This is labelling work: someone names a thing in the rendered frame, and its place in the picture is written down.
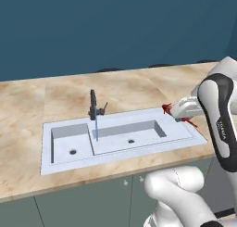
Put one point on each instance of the black tap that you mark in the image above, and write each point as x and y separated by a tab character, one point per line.
93	104

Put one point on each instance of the grey-green cupboard door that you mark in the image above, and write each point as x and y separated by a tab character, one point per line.
89	203
137	199
15	213

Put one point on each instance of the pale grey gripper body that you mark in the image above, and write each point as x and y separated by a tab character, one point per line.
186	108

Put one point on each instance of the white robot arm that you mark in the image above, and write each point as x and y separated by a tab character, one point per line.
179	190

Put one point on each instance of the dark stool seat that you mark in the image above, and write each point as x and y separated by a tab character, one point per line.
160	65
109	70
206	61

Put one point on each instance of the red fish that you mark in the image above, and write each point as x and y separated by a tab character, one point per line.
167	107

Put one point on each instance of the pale grey double sink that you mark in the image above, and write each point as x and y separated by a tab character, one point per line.
123	152

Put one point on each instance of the white round cupboard knob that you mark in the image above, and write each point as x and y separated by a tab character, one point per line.
125	183
141	179

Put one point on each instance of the blue water stream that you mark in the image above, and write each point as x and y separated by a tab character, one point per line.
96	128

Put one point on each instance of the grey appliance front panel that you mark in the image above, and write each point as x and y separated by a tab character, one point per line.
213	190

